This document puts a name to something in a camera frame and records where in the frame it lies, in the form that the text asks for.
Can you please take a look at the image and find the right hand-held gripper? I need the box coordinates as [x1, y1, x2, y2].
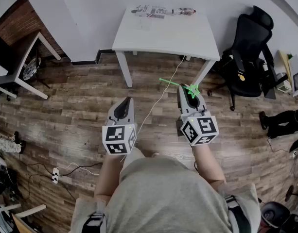
[178, 83, 220, 146]

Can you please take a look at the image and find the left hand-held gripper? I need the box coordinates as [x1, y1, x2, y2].
[102, 97, 138, 155]

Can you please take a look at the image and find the green plastic stick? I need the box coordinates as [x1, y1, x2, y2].
[159, 78, 202, 99]

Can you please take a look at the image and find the person's left forearm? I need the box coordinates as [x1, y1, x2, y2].
[94, 151, 130, 201]

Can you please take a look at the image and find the person's right forearm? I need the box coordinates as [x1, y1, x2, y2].
[192, 143, 228, 187]

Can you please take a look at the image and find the person's grey trouser leg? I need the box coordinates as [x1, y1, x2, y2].
[119, 146, 146, 179]

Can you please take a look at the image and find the black office chair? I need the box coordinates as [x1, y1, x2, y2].
[208, 5, 278, 112]

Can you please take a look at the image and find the clear plastic bottle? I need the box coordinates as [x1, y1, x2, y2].
[172, 7, 197, 16]

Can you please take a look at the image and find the person's grey shirt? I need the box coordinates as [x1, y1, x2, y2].
[70, 154, 262, 233]

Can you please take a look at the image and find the printed flag pattern box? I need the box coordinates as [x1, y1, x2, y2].
[131, 4, 173, 19]

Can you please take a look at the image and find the patterned round stool cushion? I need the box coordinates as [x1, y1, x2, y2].
[22, 57, 42, 81]

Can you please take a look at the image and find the white appliance with screen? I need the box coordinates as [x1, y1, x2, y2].
[288, 54, 298, 98]

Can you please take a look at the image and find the white side table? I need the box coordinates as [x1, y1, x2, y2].
[0, 31, 62, 100]

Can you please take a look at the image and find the black round device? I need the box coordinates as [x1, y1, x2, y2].
[260, 201, 292, 228]

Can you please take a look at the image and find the pale wooden chair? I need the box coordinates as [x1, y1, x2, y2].
[0, 203, 47, 233]

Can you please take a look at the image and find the white cable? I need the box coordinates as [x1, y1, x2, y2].
[120, 55, 186, 163]

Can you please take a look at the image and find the black cable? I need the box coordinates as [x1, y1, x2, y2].
[28, 162, 102, 201]

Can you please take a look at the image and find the left black harness strap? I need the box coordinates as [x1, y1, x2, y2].
[81, 200, 107, 233]

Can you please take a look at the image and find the black harness strap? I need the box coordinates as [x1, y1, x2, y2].
[223, 194, 252, 233]
[81, 200, 107, 233]

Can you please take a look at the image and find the right black harness strap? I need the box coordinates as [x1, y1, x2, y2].
[223, 194, 252, 233]

